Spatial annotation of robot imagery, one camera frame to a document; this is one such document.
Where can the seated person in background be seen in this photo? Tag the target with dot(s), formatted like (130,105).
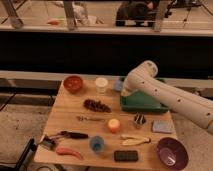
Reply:
(138,11)

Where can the black chair frame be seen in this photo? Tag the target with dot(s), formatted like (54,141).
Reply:
(31,146)

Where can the purple bowl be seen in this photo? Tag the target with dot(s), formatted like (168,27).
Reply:
(172,153)

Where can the yellow banana peel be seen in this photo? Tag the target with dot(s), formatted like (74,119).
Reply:
(132,140)

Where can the blue small cup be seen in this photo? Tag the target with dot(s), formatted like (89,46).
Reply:
(96,143)

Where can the grey-blue cloth pad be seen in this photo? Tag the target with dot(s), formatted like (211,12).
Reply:
(162,127)

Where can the dark grape bunch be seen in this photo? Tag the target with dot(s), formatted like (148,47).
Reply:
(96,106)

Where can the orange fruit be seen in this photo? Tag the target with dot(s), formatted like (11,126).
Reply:
(113,125)

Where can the white cup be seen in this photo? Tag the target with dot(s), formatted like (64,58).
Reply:
(101,84)

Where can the black-handled brush tool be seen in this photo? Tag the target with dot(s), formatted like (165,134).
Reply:
(50,141)

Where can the red chili pepper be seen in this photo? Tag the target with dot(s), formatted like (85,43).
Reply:
(68,151)

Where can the blue sponge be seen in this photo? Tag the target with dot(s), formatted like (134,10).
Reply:
(118,85)

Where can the black rectangular remote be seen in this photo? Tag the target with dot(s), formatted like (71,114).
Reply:
(125,156)

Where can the green plastic tray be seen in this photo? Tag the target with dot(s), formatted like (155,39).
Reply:
(141,102)

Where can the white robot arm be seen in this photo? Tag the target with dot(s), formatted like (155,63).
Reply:
(197,109)

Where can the red-brown bowl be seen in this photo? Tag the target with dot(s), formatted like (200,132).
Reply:
(73,84)

